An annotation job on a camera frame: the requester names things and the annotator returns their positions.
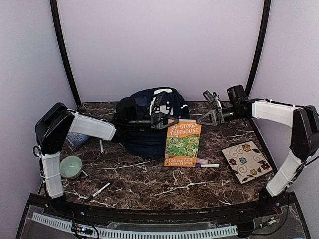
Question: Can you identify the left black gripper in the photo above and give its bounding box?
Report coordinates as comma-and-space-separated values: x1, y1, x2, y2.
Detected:
127, 112, 179, 132

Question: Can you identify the pink highlighter pen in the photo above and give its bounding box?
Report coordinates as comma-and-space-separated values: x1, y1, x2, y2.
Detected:
196, 158, 208, 164

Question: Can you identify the dark blue hardcover book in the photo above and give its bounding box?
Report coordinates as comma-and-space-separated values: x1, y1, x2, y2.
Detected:
65, 133, 90, 151

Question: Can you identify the red capped white marker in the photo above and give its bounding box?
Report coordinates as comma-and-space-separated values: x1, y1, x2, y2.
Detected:
99, 140, 105, 155

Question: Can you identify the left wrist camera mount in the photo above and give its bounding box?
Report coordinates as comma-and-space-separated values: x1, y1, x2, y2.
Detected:
149, 93, 164, 113

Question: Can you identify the blue capped white marker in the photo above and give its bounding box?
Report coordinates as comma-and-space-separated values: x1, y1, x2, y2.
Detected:
195, 163, 220, 168

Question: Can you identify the black frame post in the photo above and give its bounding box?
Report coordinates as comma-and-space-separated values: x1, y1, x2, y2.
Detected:
245, 0, 271, 96
49, 0, 82, 107

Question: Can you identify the small green circuit board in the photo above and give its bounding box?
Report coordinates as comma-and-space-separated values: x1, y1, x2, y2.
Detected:
71, 224, 93, 234

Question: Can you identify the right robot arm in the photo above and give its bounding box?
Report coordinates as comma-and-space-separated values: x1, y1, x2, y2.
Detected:
196, 85, 319, 216

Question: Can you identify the left black frame post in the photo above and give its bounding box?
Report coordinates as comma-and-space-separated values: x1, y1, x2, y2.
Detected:
49, 0, 82, 107

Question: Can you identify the navy blue backpack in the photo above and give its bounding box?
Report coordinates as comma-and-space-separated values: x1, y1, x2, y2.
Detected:
111, 87, 190, 158

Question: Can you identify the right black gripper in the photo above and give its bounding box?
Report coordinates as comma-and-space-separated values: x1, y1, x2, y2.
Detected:
197, 106, 245, 126

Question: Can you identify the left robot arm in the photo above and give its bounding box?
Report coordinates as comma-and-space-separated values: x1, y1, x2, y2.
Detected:
32, 99, 179, 217

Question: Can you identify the right black frame post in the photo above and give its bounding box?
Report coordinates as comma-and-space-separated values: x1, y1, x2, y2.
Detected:
245, 0, 271, 96

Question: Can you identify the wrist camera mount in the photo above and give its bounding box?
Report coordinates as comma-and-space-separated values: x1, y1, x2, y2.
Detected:
203, 90, 223, 109
149, 93, 164, 113

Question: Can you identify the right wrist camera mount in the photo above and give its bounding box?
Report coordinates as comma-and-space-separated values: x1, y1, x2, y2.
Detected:
203, 90, 223, 109

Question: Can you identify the floral square ceramic plate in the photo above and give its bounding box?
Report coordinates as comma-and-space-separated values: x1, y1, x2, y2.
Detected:
221, 141, 273, 184

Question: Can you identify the orange green Treehouse book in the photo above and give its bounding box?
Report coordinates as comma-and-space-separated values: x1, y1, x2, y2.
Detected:
164, 119, 202, 167

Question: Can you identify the white slotted cable duct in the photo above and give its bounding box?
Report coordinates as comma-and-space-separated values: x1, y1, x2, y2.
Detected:
31, 213, 238, 239

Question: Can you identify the black capped white marker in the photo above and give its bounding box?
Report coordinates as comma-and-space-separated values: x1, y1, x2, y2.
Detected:
85, 183, 110, 203

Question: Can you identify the black front rail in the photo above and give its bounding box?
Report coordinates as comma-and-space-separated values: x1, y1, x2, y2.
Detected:
65, 201, 259, 222

